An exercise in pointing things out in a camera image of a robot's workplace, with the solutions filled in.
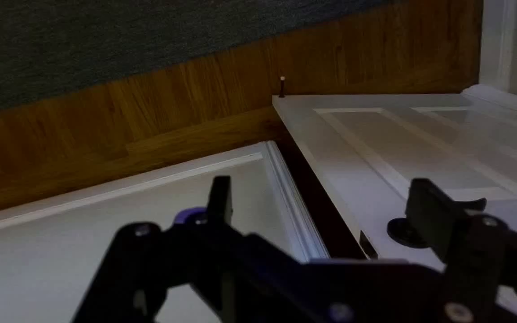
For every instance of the small metal door stop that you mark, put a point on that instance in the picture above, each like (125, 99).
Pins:
(283, 87)

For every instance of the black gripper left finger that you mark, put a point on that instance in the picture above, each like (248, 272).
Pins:
(152, 263)

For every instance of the white panelled door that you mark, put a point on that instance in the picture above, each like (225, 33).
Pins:
(385, 150)

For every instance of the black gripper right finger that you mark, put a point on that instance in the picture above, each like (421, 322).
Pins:
(480, 257)

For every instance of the dark door latch plate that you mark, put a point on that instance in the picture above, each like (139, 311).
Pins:
(369, 245)

